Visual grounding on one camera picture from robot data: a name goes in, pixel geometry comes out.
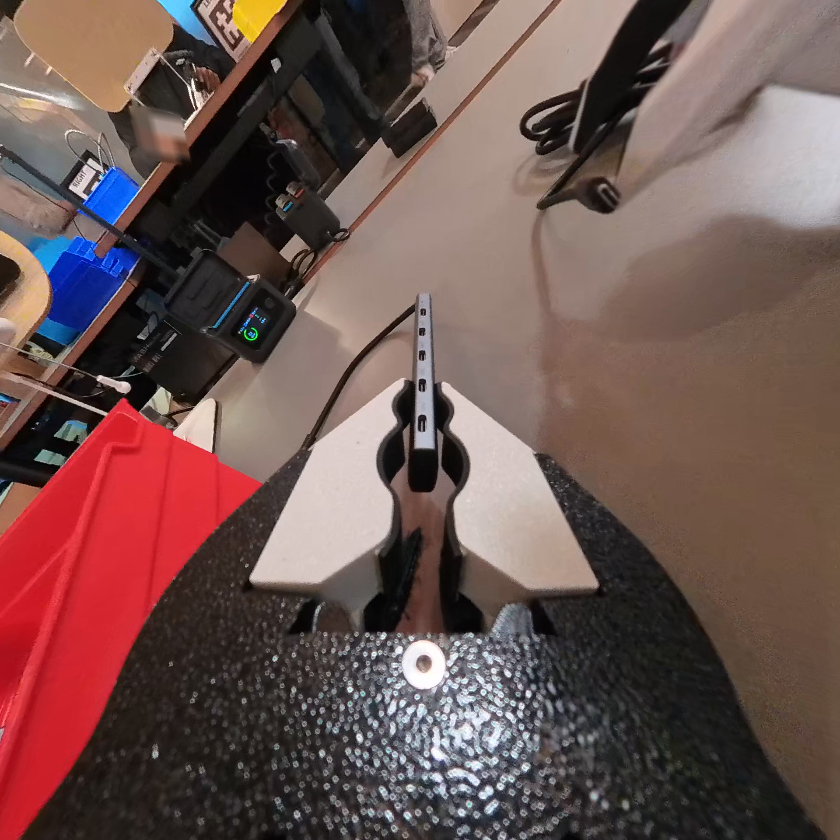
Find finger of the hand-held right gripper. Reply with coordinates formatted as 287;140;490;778
568;0;698;154
616;0;840;221

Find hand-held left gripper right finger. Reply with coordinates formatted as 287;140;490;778
437;379;600;634

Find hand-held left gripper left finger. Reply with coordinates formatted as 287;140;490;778
249;379;422;634

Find black usb-c cable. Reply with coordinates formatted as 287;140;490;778
520;39;664;216

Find grey usb hub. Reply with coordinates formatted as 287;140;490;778
408;292;441;494

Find black printed carton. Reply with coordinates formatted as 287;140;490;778
141;315;237;401

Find small black box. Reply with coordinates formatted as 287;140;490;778
381;98;439;158

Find red plastic bin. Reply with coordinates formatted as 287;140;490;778
0;399;263;840

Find black power station lit screen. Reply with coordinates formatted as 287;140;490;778
163;249;298;363

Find black power station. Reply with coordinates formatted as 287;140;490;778
262;125;342;244

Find blue stacked bins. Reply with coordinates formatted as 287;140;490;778
36;236;147;345

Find yellow plastic bin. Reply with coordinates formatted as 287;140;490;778
233;0;303;43

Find blue plastic crate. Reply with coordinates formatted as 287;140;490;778
66;167;142;231

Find black-white marker tag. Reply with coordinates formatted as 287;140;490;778
193;0;253;60

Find white printed tag card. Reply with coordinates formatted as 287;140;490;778
62;151;109;198

